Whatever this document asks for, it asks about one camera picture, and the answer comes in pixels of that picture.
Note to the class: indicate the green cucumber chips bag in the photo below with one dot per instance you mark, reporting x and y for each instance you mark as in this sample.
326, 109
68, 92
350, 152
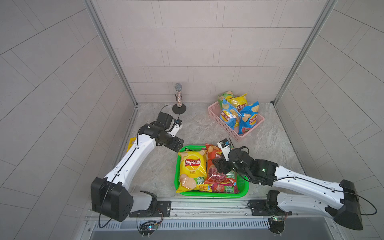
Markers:
227, 95

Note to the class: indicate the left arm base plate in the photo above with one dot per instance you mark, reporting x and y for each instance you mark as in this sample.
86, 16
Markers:
160, 209

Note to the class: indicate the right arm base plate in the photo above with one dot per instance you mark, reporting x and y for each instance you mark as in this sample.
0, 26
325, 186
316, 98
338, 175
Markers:
260, 208

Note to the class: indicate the aluminium rail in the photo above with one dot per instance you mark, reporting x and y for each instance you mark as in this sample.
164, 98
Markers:
188, 207

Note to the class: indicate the glass jar on stand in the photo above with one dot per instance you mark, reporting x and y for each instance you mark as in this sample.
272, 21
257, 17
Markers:
179, 108

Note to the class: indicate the left circuit board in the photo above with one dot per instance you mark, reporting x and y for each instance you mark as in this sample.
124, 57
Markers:
148, 228

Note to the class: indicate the green plastic basket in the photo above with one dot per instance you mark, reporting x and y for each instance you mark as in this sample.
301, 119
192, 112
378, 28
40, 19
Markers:
243, 185

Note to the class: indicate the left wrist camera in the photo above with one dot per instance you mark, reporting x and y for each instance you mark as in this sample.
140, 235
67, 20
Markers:
175, 128

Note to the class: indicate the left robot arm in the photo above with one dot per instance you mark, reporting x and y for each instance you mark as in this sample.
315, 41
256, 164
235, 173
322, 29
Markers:
110, 195

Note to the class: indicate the circuit board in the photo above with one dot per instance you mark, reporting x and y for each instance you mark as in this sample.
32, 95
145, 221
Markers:
276, 226
148, 228

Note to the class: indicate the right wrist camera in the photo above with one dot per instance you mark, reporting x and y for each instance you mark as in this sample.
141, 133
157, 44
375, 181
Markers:
225, 147

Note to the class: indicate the red chips bag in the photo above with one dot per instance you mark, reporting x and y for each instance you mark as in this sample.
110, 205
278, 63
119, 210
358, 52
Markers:
213, 175

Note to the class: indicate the pink chips bag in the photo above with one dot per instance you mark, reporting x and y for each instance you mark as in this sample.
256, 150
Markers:
229, 186

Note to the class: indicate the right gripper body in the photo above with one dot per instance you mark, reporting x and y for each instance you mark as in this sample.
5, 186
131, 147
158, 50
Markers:
227, 166

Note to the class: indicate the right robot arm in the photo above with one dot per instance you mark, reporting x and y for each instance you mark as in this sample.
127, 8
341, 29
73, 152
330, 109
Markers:
338, 201

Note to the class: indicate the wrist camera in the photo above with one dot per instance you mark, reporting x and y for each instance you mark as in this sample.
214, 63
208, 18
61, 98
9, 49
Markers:
175, 128
225, 147

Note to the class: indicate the yellow chips bag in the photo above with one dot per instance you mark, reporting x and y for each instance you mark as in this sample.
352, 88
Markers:
193, 172
239, 102

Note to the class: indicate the light blue chips bag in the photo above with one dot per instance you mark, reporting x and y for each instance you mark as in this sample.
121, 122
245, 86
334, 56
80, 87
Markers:
229, 114

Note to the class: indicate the right circuit board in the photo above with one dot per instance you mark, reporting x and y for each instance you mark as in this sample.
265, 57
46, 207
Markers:
276, 226

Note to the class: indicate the yellow plastic frame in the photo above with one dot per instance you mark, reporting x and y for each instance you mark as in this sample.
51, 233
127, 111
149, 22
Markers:
131, 143

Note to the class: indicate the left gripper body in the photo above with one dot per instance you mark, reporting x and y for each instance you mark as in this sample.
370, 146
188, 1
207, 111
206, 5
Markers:
170, 141

